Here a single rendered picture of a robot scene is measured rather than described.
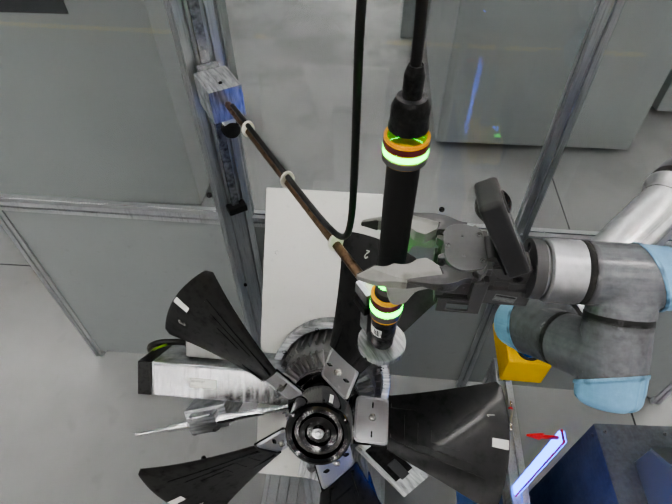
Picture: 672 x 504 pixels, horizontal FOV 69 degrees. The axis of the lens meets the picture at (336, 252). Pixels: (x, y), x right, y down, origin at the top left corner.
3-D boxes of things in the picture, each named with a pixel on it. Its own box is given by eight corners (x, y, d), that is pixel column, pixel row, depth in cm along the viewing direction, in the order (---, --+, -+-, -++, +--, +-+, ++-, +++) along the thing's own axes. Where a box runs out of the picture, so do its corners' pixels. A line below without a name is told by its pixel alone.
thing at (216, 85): (198, 104, 107) (190, 67, 101) (229, 95, 109) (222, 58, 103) (215, 127, 101) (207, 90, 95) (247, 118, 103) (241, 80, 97)
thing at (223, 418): (296, 408, 102) (139, 436, 106) (293, 398, 102) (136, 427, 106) (294, 413, 100) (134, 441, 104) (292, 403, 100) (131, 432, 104)
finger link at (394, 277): (362, 321, 57) (437, 305, 58) (364, 289, 52) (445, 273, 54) (355, 299, 59) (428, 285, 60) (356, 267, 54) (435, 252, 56)
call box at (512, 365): (490, 328, 131) (500, 304, 124) (528, 330, 131) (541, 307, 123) (497, 383, 121) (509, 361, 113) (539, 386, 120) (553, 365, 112)
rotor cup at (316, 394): (280, 377, 99) (266, 406, 86) (350, 362, 97) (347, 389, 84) (299, 443, 101) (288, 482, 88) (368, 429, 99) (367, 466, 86)
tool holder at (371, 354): (341, 327, 74) (342, 287, 67) (380, 308, 77) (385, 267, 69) (373, 374, 69) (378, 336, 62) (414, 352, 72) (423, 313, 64)
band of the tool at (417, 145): (373, 155, 48) (374, 129, 46) (409, 142, 49) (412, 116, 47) (398, 180, 45) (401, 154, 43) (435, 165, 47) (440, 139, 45)
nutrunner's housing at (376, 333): (362, 349, 75) (382, 60, 41) (384, 338, 76) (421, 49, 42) (376, 369, 73) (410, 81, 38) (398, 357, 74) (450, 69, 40)
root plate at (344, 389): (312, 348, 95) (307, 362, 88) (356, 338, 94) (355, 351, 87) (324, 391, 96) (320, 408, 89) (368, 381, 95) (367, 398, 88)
